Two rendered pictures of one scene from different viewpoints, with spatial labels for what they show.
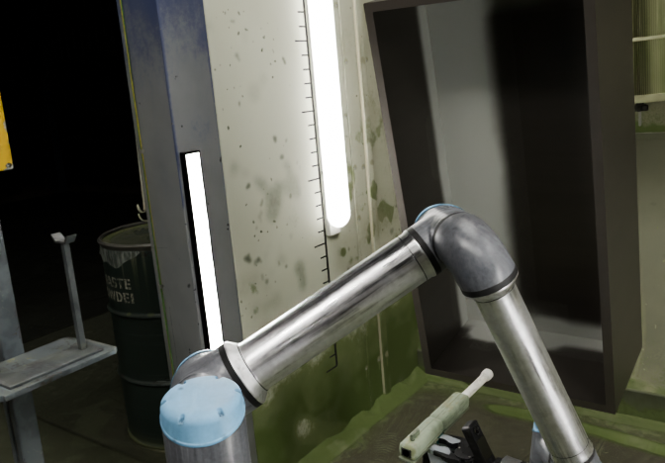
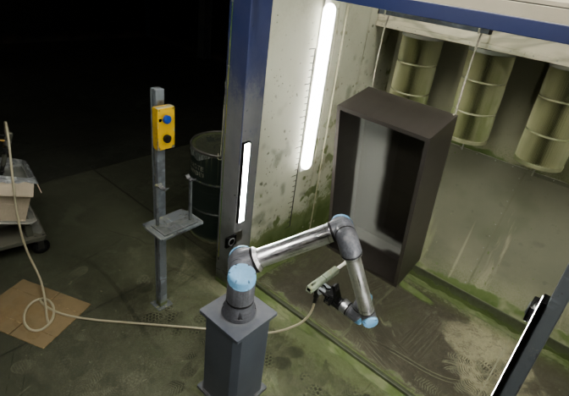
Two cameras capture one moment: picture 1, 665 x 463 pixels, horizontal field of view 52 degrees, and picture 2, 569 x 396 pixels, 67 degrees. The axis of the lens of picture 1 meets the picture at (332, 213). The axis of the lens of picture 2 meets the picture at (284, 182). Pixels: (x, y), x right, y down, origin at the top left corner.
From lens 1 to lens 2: 1.13 m
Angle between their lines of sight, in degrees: 16
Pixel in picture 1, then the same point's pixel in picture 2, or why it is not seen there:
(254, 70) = (282, 101)
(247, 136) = (273, 131)
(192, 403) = (239, 276)
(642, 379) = (422, 262)
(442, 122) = (362, 144)
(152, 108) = (234, 119)
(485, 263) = (350, 250)
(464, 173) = (366, 167)
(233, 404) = (252, 279)
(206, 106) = (257, 121)
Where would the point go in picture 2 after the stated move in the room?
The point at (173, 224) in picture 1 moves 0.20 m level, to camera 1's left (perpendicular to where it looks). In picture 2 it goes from (233, 168) to (204, 165)
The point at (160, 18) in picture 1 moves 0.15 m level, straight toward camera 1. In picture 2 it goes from (245, 85) to (247, 92)
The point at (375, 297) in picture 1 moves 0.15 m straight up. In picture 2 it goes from (309, 246) to (313, 223)
